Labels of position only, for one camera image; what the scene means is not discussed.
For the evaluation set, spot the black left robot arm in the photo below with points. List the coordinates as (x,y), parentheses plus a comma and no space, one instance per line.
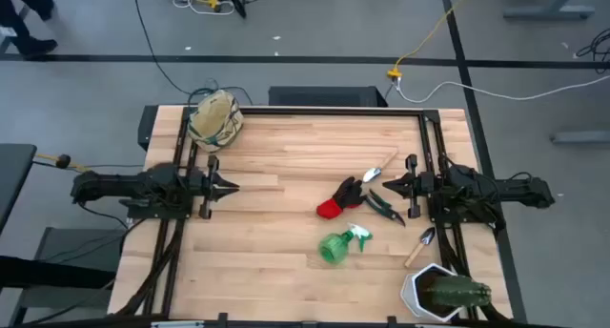
(119,185)

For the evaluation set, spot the white hexagonal plant pot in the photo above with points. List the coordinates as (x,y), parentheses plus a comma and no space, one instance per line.
(410,294)

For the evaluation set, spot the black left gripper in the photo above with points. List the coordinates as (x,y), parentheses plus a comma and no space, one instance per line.
(212,187)

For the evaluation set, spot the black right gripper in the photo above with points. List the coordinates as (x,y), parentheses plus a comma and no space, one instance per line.
(417,187)

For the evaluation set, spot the grey desk foot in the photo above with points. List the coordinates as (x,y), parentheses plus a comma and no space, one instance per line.
(581,137)

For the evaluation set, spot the green pruning shears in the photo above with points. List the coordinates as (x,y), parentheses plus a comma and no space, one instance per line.
(383,206)

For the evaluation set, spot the black perforated computer tower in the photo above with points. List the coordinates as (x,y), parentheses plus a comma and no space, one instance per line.
(324,96)

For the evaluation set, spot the person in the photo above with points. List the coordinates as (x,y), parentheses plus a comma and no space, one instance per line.
(28,44)

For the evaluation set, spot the black flat beam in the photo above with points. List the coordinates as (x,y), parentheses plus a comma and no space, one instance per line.
(47,273)

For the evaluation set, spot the black stand leg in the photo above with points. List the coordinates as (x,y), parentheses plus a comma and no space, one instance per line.
(236,1)

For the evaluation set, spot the red and black gardening glove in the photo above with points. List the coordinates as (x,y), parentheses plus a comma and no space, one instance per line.
(345,194)

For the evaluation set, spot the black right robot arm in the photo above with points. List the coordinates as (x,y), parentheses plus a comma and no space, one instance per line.
(514,190)

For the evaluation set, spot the green cactus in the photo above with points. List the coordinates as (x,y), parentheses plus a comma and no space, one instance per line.
(457,292)

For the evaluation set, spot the green spray bottle white nozzle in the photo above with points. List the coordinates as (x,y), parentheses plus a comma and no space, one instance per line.
(336,247)

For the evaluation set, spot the black side desk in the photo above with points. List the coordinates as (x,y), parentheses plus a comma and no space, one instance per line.
(14,175)

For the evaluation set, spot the grey desk leg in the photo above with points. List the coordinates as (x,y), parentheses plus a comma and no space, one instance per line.
(548,12)

